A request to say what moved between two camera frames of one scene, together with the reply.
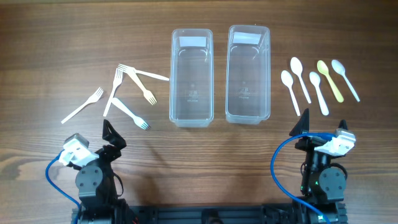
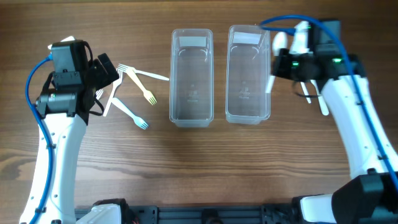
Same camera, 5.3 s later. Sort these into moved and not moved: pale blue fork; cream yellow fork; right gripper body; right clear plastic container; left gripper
Moved: right gripper body; left gripper
Not moved: right clear plastic container; cream yellow fork; pale blue fork
